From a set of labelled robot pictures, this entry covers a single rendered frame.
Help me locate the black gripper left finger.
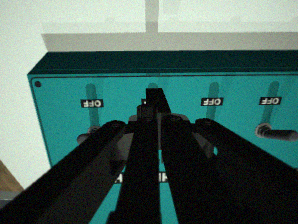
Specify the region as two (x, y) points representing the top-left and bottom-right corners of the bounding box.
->
(0, 88), (162, 224)

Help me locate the teal console panel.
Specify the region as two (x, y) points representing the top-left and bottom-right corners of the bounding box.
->
(27, 50), (298, 169)

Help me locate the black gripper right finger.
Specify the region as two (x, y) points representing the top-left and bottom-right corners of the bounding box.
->
(154, 88), (298, 224)

